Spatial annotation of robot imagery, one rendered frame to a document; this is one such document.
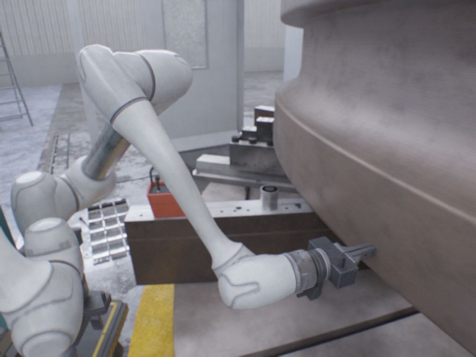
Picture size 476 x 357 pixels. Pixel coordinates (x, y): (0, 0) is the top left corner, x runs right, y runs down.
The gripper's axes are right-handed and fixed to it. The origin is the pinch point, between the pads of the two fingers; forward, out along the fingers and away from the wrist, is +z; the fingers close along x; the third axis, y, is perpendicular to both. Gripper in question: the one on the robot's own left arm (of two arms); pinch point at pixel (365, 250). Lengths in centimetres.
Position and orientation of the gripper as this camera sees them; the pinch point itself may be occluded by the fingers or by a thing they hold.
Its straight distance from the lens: 83.3
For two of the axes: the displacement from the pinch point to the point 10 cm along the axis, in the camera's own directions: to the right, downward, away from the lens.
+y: 0.0, -9.1, -4.2
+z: 9.4, -1.4, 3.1
